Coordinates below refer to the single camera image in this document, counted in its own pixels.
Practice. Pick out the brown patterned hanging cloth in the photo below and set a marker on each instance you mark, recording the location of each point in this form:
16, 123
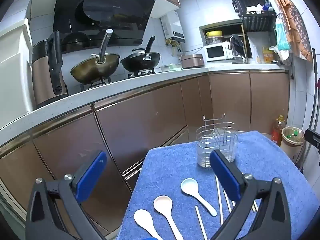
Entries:
297, 30

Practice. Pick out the steel basin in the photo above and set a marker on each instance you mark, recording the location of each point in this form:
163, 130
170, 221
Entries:
170, 67

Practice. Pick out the white ceramic spoon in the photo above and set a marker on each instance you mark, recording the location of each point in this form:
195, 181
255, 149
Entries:
143, 217

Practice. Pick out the black dish rack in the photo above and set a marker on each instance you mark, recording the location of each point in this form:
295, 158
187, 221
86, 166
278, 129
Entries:
255, 21

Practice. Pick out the white refrigerator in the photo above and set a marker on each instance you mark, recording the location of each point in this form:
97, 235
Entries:
12, 67

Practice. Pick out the beige trash bin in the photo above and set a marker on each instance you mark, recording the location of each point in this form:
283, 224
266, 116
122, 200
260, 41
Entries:
290, 147

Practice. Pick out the wooden chopstick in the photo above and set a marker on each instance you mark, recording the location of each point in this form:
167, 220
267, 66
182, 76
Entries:
255, 207
200, 222
227, 201
220, 205

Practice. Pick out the white microwave oven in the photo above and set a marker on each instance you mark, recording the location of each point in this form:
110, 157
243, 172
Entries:
216, 52

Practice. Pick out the pink ceramic spoon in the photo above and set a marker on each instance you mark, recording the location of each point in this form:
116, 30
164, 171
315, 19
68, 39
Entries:
163, 205

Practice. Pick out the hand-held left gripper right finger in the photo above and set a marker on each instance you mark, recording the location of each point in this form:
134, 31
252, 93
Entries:
225, 175

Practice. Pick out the light blue hanging bag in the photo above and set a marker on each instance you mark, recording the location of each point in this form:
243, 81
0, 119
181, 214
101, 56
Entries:
282, 36

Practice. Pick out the black gas stove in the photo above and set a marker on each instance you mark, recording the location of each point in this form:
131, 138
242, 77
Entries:
100, 82

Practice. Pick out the wooden pole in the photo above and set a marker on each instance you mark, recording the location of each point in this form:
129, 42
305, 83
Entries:
243, 42

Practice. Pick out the white water heater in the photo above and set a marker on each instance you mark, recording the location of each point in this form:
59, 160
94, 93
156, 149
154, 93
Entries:
173, 27

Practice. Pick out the black wok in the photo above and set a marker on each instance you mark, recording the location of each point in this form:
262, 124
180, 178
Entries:
140, 62

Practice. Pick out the yellow package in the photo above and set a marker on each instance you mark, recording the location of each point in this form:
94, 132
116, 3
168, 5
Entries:
267, 56

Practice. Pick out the black glass range hood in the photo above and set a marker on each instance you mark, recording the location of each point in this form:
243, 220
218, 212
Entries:
105, 10

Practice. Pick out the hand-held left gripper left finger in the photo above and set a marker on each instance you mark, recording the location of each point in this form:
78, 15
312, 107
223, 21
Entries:
91, 175

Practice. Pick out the glass jar yellow lid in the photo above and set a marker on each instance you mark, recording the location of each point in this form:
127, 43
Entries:
213, 38

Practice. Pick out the light blue ceramic spoon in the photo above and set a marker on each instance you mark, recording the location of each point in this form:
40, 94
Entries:
190, 187

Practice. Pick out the cooking oil bottle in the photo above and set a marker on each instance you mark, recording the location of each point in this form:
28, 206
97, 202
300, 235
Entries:
278, 132

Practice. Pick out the brown rice cooker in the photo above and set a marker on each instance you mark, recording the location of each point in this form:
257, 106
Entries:
192, 61

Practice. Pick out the blue terry towel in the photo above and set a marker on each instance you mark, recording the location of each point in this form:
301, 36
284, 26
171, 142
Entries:
170, 167

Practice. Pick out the bronze wok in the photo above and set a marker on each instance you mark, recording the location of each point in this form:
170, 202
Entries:
95, 70

